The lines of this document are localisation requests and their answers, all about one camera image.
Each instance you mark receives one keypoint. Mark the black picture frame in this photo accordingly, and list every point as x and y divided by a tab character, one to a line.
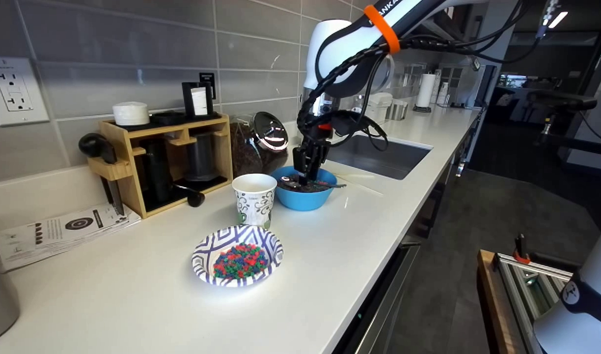
196	100

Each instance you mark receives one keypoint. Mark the black coffee tamper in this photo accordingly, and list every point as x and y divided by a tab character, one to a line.
96	145

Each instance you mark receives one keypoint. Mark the beads in paper bowl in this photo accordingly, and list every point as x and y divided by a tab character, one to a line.
239	259

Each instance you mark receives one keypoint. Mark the white round container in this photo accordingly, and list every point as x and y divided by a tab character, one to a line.
129	112

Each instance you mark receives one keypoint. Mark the wooden cart with rails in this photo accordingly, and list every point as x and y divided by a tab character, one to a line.
492	301

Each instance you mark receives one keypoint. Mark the white patterned mug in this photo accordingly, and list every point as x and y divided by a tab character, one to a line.
253	198

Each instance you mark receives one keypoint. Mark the paper towel roll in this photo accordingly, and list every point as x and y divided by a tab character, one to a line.
426	88

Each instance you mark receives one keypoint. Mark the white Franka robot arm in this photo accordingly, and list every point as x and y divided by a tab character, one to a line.
339	41

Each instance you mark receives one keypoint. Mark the dark metal spoon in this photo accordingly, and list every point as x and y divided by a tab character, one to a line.
335	185

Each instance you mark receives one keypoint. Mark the white wall outlet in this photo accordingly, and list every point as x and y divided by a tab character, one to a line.
11	90

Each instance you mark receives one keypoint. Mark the steel sink basin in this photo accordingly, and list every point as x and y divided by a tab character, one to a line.
398	159

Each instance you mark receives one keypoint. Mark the white printed pamphlet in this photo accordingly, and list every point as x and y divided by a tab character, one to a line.
51	232

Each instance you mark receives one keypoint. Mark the black disc lid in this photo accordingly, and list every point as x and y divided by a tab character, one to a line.
166	118

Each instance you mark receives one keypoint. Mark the beads in blue bowl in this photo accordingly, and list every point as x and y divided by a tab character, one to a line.
320	185

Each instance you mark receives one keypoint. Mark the white countertop appliance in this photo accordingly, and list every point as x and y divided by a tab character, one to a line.
381	106

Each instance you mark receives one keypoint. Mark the black coffee press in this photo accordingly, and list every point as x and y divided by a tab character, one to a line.
153	173

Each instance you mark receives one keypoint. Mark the blue plastic bowl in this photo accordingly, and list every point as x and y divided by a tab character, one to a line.
302	198

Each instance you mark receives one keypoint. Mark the dark under-counter cabinets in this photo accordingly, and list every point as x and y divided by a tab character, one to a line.
371	326

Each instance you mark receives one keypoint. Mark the black coffee scoop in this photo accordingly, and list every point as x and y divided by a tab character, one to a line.
192	195

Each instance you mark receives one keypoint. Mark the small black wall device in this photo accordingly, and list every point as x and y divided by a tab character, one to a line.
206	77

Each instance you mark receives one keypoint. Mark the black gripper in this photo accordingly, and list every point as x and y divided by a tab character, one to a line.
314	138

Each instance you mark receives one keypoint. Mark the red black clamp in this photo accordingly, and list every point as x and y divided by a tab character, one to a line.
520	248

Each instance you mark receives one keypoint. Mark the ceiling light strip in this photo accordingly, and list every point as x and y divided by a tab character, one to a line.
557	20

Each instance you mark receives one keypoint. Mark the glass carafe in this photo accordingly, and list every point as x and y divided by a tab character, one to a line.
202	157

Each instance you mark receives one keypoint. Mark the wooden coffee rack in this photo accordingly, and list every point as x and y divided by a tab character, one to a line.
123	139

